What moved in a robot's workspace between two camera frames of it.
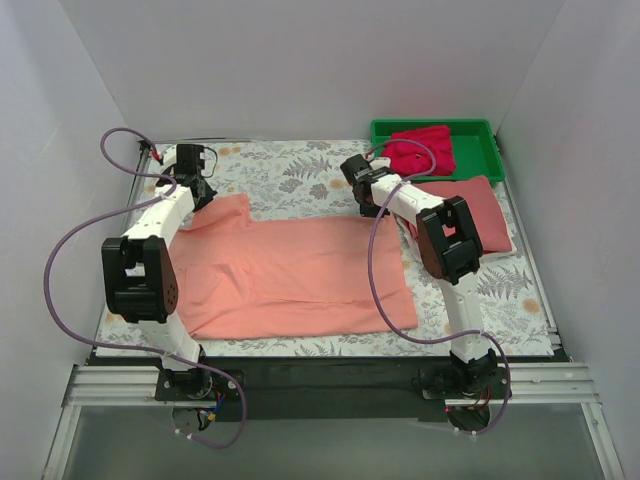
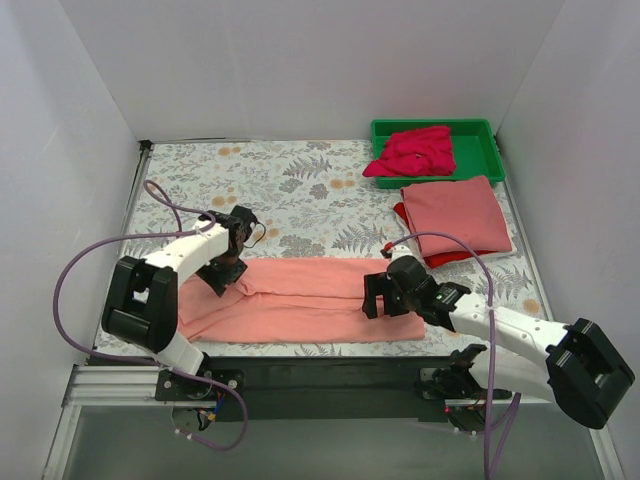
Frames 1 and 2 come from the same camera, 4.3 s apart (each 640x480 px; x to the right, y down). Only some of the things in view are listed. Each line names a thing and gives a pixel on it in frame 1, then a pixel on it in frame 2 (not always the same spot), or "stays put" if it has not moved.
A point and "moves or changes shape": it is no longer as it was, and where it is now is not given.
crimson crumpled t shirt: (407, 159) stays put
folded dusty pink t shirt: (478, 194) stays put
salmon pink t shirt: (239, 277) moves or changes shape
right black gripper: (366, 198) → (383, 295)
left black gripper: (201, 193) → (223, 273)
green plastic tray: (475, 142) stays put
